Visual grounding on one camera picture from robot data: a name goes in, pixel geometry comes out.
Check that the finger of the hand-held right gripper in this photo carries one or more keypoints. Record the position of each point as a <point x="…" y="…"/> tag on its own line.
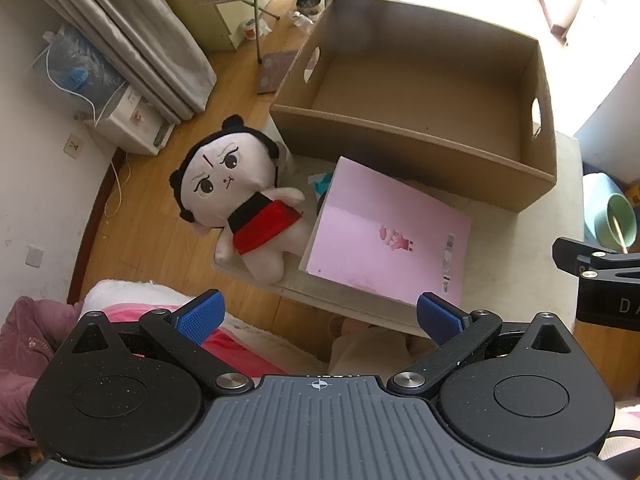
<point x="585" y="257"/>

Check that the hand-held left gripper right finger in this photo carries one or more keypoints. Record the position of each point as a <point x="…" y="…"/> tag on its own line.
<point x="440" y="317"/>

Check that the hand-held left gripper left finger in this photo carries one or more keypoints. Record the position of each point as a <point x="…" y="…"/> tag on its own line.
<point x="200" y="317"/>

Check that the pink paper sheet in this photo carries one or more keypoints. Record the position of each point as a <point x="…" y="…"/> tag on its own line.
<point x="375" y="220"/>

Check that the black-haired plush doll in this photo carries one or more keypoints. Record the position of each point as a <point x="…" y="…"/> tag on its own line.
<point x="220" y="170"/>

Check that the teal wet wipes pack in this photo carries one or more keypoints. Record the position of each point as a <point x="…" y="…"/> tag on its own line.
<point x="320" y="182"/>

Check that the brown cardboard box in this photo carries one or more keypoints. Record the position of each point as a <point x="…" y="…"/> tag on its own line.
<point x="425" y="85"/>

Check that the white desktop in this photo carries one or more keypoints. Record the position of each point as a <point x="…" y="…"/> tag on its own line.
<point x="525" y="250"/>

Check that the wooden stick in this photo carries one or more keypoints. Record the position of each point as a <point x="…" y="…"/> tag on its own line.
<point x="618" y="234"/>

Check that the pink striped blanket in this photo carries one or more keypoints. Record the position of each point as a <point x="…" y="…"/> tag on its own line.
<point x="235" y="355"/>

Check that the light blue bucket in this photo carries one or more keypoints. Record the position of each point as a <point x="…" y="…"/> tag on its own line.
<point x="595" y="205"/>

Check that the beige cloth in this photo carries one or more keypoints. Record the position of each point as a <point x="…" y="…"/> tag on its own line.
<point x="360" y="350"/>

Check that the purple cloth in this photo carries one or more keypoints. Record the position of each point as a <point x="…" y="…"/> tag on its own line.
<point x="25" y="340"/>

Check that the white water dispenser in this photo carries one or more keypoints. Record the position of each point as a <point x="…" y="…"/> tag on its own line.
<point x="130" y="120"/>

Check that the pink floor mat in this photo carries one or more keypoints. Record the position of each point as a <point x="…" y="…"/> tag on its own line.
<point x="275" y="72"/>

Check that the plastic-covered water jug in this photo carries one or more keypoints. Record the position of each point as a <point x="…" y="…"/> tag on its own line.
<point x="75" y="70"/>

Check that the grey curtain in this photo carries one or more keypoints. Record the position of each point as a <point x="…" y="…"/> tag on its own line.
<point x="140" y="35"/>

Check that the white cup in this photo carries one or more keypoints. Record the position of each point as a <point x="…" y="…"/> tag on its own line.
<point x="250" y="30"/>

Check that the pale green cabinet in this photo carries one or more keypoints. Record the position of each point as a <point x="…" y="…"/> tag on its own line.
<point x="200" y="20"/>

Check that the dark floor bowl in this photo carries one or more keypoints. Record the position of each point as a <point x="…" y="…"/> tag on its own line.
<point x="308" y="6"/>

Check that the white wall switch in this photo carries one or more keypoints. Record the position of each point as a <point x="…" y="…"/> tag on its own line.
<point x="34" y="256"/>

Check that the white wall socket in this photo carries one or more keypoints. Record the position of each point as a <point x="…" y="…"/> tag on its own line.
<point x="74" y="146"/>

